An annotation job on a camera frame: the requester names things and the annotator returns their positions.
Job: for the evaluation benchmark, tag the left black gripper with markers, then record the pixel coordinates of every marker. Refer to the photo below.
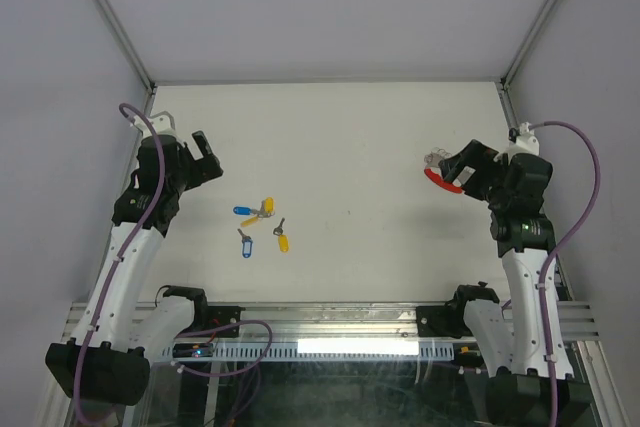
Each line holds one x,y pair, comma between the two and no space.
204,168

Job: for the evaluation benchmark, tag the yellow tag key lower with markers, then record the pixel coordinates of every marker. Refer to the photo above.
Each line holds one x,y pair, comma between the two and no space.
283,242

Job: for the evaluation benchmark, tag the blue tag key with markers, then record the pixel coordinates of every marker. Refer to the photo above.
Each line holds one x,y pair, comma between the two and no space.
247,244
242,210

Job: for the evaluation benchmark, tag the aluminium front rail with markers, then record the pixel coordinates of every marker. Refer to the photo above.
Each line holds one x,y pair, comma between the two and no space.
291,321

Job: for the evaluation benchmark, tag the left aluminium frame post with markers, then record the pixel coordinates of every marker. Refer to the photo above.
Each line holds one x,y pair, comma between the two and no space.
124,43

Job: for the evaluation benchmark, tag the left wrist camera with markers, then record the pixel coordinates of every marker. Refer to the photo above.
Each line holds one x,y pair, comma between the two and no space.
164,124

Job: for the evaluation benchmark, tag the yellow tag key flat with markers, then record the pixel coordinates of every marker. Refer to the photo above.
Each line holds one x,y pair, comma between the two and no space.
250,221

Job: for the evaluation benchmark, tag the red handled metal keyring holder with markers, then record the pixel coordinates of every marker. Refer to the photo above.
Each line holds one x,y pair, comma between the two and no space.
433,173

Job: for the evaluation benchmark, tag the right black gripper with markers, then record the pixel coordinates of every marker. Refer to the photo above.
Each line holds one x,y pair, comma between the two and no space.
474,155

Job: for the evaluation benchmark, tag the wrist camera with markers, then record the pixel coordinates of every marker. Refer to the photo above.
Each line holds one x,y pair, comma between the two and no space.
522,140
164,124

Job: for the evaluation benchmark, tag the slotted cable duct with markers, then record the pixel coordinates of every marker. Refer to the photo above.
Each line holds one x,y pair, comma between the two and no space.
313,350

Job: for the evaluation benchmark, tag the yellow tag key upper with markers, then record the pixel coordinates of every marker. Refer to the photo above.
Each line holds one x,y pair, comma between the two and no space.
267,208

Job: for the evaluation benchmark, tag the aluminium frame post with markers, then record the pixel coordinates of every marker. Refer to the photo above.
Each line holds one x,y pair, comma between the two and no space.
124,43
541,18

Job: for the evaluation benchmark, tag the blue tag key lower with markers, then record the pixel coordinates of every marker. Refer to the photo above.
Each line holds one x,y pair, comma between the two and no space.
247,244

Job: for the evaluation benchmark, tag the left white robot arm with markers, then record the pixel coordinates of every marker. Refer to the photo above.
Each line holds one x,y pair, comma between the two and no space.
107,357

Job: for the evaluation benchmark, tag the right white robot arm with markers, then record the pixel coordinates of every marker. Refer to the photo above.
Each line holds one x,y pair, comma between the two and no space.
531,381

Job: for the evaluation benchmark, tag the right aluminium frame post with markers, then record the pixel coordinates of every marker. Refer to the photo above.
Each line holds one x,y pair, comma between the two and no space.
541,18

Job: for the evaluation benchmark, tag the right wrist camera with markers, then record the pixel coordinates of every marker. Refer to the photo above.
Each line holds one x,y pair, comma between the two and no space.
522,140

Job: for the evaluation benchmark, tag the blue tag key upper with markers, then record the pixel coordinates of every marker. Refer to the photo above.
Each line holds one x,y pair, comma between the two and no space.
242,210

